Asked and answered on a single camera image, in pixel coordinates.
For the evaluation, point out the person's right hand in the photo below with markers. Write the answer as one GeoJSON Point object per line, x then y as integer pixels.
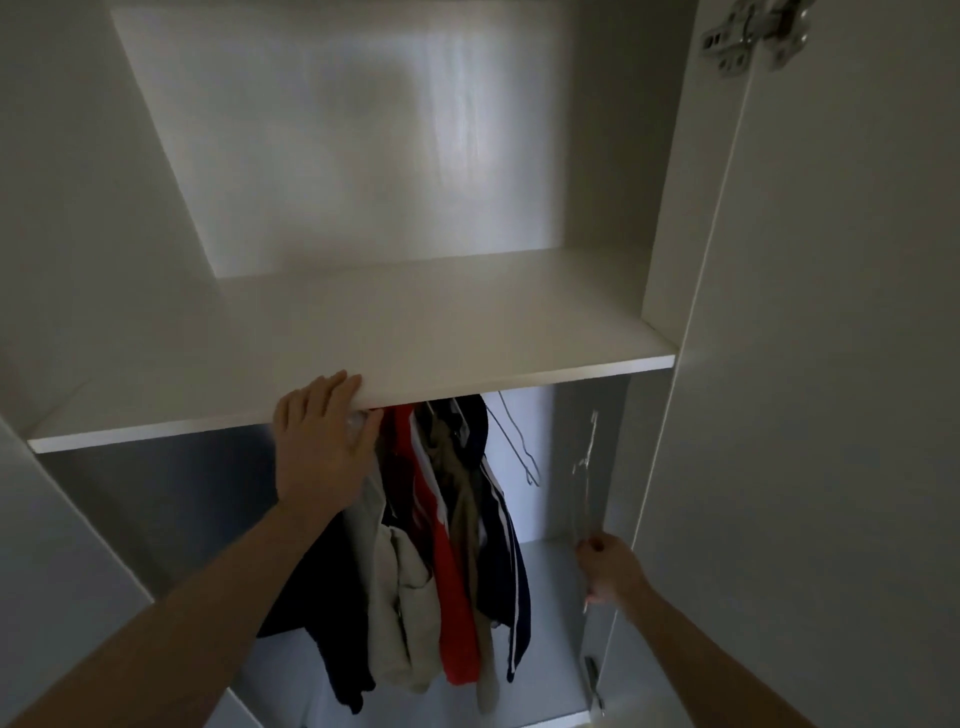
{"type": "Point", "coordinates": [615, 566]}

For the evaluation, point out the person's left hand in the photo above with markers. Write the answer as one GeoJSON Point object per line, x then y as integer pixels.
{"type": "Point", "coordinates": [322, 457]}

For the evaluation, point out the person's left thumb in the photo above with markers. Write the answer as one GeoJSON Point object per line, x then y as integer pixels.
{"type": "Point", "coordinates": [370, 446]}

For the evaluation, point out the person's right forearm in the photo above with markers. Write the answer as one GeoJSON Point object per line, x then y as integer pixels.
{"type": "Point", "coordinates": [712, 667]}

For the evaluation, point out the person's left forearm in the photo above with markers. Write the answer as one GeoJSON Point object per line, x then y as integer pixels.
{"type": "Point", "coordinates": [180, 622]}

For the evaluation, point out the person's left middle finger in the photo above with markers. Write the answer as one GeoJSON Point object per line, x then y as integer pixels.
{"type": "Point", "coordinates": [322, 397]}

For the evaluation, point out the navy white-striped jacket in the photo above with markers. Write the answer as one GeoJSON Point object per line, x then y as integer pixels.
{"type": "Point", "coordinates": [502, 570]}

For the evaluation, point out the red garment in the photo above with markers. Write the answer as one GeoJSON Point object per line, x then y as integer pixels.
{"type": "Point", "coordinates": [454, 600]}

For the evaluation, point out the beige garment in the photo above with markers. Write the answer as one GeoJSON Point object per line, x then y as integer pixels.
{"type": "Point", "coordinates": [397, 600]}

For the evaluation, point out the person's left little finger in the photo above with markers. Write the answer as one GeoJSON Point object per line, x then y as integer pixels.
{"type": "Point", "coordinates": [283, 420]}

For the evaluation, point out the dark navy garment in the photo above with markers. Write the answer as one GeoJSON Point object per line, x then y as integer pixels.
{"type": "Point", "coordinates": [330, 600]}

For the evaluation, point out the metal door hinge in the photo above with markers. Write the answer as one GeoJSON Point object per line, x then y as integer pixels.
{"type": "Point", "coordinates": [757, 30]}

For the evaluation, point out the person's right fingers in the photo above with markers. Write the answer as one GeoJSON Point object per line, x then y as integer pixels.
{"type": "Point", "coordinates": [591, 559]}

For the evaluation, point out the white wardrobe shelf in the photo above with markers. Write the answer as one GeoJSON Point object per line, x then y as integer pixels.
{"type": "Point", "coordinates": [420, 330]}

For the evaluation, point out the white wardrobe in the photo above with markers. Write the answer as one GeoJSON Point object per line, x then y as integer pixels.
{"type": "Point", "coordinates": [345, 150]}

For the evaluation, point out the khaki garment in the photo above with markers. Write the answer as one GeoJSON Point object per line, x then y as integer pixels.
{"type": "Point", "coordinates": [465, 517]}

